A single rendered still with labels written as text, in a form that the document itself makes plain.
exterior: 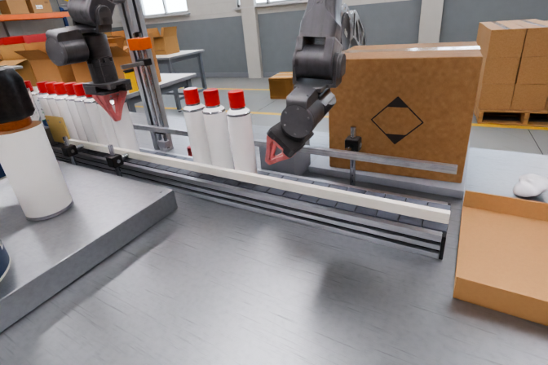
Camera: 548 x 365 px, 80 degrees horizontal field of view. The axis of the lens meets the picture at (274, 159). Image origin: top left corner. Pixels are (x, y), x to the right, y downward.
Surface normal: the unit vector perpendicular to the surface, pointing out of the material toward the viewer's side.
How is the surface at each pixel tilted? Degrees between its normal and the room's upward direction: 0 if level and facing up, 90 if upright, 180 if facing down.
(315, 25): 70
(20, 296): 90
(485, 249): 0
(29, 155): 90
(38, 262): 0
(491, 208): 90
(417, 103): 90
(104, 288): 0
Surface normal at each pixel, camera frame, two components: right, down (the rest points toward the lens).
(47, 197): 0.75, 0.22
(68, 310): -0.08, -0.91
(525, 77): -0.39, 0.41
